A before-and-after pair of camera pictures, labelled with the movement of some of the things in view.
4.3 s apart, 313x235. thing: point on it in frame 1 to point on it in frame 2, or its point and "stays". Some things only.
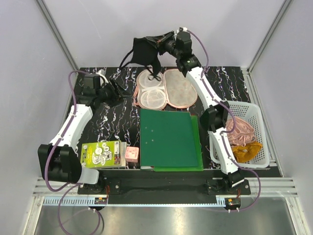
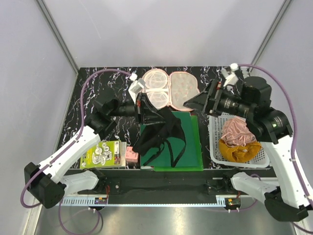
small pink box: (132, 154) stays
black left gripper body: (107, 94) to (132, 108)
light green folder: (200, 167) stays
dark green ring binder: (167, 139) stays
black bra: (145, 52) to (154, 135)
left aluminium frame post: (58, 35) stays
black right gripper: (162, 41) to (201, 102)
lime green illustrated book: (103, 154) stays
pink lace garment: (243, 133) stays
